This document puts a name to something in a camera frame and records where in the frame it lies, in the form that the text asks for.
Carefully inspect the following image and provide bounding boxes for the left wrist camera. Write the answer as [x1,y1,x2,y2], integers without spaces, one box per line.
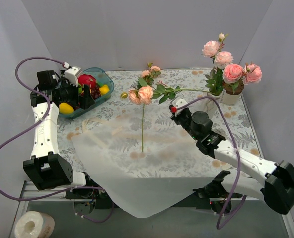
[64,66,83,87]

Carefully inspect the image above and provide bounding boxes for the aluminium frame rail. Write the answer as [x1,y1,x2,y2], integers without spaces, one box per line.
[20,179,264,202]

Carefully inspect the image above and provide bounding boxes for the white cup brown lid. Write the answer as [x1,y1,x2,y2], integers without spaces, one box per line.
[221,82,244,105]

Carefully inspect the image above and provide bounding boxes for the floral patterned table mat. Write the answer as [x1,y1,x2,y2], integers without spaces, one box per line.
[57,69,260,175]

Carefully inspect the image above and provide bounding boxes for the peach rose stem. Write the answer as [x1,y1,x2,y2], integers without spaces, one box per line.
[120,83,207,106]

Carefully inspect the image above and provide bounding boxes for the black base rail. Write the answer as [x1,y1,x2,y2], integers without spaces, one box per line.
[65,173,247,210]

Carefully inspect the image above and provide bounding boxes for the pink rose stem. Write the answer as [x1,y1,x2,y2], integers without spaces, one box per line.
[202,33,233,96]
[223,63,263,95]

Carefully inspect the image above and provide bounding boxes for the white paper roll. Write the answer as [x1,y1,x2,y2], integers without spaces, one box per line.
[14,211,55,238]

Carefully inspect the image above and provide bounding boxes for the yellow lemon back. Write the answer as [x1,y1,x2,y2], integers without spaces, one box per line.
[99,85,110,96]

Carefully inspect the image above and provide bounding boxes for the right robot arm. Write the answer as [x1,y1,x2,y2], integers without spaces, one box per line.
[169,106,294,215]

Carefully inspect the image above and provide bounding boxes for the red dragon fruit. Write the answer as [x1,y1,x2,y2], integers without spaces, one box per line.
[78,74,97,89]

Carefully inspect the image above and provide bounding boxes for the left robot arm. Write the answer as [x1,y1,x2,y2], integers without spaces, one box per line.
[23,66,95,198]

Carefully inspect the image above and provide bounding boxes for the yellow lemon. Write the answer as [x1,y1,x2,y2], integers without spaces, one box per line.
[99,85,110,96]
[59,103,74,115]

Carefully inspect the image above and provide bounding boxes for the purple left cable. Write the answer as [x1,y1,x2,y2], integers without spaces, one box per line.
[0,56,114,223]

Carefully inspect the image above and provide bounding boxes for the white ribbed ceramic vase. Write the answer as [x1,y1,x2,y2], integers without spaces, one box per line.
[204,93,221,119]

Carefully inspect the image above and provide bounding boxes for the pink artificial flower bouquet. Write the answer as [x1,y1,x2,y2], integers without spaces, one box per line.
[135,63,161,153]

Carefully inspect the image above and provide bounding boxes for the teal plastic fruit tray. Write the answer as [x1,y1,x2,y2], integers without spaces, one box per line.
[58,67,114,119]

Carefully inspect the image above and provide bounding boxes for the white paper bouquet wrap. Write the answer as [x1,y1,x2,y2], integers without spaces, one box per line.
[72,113,216,218]

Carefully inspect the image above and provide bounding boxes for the yellow lemon front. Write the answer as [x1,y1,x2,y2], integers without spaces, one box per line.
[59,103,74,115]

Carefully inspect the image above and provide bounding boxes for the dark purple grapes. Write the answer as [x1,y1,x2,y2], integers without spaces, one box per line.
[78,84,101,100]

